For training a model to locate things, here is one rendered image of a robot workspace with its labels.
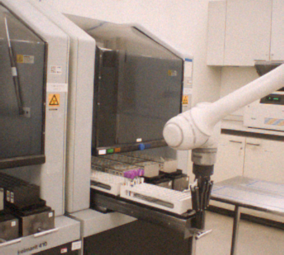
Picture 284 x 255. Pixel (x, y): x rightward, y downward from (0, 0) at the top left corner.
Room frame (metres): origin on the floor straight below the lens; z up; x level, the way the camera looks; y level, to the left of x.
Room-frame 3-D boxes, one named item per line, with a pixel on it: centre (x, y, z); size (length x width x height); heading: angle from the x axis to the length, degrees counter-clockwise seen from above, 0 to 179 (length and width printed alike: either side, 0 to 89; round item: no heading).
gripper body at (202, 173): (1.39, -0.22, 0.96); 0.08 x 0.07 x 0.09; 140
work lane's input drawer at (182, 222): (1.60, 0.03, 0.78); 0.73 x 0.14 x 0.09; 50
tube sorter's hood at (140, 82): (2.02, 0.18, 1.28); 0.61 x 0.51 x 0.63; 140
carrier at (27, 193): (1.39, 0.40, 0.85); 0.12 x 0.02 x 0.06; 140
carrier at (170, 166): (2.05, -0.15, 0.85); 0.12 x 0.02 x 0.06; 139
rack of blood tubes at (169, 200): (1.51, -0.07, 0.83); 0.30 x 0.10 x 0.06; 50
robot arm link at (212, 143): (1.38, -0.22, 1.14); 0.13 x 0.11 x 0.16; 146
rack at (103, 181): (1.72, 0.17, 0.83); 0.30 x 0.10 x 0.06; 50
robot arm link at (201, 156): (1.39, -0.22, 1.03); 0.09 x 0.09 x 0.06
